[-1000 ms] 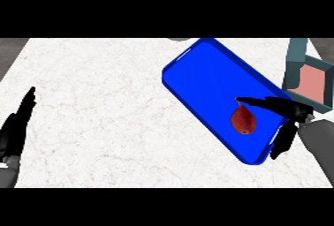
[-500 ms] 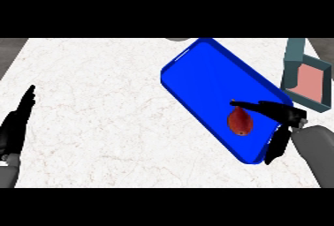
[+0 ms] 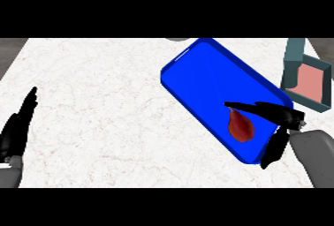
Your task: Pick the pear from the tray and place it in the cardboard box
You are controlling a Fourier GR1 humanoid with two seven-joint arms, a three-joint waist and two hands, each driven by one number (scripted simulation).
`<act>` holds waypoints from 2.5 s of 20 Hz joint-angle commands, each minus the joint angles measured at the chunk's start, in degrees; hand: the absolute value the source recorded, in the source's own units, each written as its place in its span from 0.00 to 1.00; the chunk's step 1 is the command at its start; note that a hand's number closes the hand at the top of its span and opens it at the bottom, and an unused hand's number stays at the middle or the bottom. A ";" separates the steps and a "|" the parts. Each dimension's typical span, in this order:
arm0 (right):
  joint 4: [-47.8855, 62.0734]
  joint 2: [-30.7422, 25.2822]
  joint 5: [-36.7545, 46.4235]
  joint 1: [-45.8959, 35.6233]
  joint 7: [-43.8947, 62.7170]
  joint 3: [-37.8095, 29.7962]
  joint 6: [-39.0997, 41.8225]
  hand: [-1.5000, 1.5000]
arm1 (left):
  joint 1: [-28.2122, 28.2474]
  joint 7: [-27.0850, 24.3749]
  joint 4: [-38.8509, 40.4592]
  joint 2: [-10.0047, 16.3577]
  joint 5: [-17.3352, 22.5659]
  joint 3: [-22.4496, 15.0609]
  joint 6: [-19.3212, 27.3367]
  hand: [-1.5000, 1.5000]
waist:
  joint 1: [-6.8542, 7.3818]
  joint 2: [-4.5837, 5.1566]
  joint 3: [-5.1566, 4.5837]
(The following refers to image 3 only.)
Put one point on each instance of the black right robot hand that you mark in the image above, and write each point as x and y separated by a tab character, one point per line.
278	113

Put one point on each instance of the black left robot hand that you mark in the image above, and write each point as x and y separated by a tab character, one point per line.
16	129

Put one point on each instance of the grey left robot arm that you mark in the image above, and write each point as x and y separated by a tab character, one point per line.
9	173

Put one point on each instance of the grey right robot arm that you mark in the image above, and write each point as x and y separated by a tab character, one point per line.
315	159

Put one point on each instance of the red pear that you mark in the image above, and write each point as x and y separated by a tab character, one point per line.
239	126

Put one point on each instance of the teal box with pink inside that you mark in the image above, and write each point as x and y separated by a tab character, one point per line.
306	79

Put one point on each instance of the grey round object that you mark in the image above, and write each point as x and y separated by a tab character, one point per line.
176	39

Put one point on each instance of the blue tray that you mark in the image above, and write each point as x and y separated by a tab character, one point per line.
213	88

